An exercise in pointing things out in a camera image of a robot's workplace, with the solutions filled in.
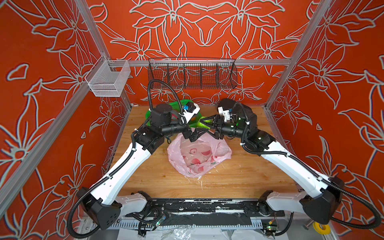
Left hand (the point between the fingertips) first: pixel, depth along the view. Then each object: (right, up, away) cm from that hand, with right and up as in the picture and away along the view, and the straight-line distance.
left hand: (201, 119), depth 62 cm
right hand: (0, -3, 0) cm, 3 cm away
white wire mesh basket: (-58, +26, +32) cm, 71 cm away
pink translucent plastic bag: (-1, -25, +28) cm, 37 cm away
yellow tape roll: (+55, -51, +4) cm, 75 cm away
